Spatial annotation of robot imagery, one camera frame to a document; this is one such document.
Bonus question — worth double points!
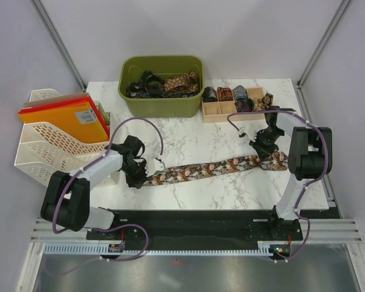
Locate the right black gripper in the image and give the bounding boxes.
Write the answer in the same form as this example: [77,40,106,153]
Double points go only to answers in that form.
[249,127,284,161]

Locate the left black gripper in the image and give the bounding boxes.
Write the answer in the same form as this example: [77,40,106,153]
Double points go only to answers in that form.
[121,160,153,189]

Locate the brown cat pattern tie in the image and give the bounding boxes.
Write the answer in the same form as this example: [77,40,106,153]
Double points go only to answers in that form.
[143,151,288,187]

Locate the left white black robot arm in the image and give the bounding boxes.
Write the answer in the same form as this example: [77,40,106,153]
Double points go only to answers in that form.
[41,136,147,239]

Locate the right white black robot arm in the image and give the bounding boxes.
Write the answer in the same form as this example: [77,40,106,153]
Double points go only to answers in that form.
[249,106,333,240]

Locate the black ties in bin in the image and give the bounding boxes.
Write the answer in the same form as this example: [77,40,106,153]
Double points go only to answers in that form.
[126,71,167,99]

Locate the brown patterned loose tie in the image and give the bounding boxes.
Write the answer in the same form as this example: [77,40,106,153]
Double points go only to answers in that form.
[253,92,274,111]

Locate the dark patterned rolled tie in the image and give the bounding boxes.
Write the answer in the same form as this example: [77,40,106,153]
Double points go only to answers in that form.
[234,98,254,113]

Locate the grey blue rolled tie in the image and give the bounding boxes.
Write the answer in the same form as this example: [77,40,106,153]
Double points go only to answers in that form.
[232,85,248,100]

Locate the wooden compartment tray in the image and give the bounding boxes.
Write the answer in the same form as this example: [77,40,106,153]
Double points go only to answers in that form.
[201,86,267,123]

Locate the red patterned rolled tie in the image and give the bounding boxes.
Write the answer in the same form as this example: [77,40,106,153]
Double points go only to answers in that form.
[217,87,234,102]

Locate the black rolled tie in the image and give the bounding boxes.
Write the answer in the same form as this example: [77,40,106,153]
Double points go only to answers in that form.
[202,86,218,103]

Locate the orange folder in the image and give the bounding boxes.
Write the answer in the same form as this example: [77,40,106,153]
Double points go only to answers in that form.
[18,101,110,144]

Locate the white plastic file rack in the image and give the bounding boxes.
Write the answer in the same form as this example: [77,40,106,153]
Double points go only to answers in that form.
[15,89,117,186]

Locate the brown patterned tie in bin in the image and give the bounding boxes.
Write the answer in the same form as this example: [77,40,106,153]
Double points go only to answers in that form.
[164,71,200,95]

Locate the red folder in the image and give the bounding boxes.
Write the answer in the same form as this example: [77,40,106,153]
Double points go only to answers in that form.
[18,94,110,126]

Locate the olive green plastic bin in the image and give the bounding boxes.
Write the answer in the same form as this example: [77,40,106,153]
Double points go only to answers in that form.
[118,55,204,117]

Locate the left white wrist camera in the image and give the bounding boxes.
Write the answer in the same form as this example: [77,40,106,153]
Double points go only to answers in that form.
[145,158,166,177]

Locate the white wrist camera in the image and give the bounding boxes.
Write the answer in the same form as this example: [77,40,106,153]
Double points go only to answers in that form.
[145,158,166,177]
[237,126,257,142]

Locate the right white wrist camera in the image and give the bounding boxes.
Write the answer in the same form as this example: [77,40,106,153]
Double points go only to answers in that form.
[237,126,257,142]

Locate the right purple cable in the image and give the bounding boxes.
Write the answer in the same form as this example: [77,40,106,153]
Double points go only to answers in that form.
[227,109,329,264]

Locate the purple cable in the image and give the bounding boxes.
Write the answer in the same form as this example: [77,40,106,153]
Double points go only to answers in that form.
[44,117,165,276]
[227,109,329,264]

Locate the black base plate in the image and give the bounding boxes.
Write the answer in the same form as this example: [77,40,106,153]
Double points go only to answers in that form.
[86,210,303,249]

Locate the white slotted cable duct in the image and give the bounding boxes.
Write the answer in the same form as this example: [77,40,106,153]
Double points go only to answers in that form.
[43,242,281,256]

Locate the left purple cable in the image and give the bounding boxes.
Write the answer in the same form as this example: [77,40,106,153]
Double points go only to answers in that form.
[44,117,165,276]

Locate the aluminium rail frame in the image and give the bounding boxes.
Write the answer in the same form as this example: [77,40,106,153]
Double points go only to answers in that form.
[31,219,361,244]

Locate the right aluminium corner post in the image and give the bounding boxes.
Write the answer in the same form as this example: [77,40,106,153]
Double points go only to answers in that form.
[296,0,353,89]

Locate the aluminium corner post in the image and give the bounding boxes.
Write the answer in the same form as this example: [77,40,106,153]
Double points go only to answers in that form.
[30,0,88,92]
[296,0,353,89]

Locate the left aluminium corner post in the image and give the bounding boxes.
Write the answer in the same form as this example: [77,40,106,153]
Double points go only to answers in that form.
[30,0,88,92]

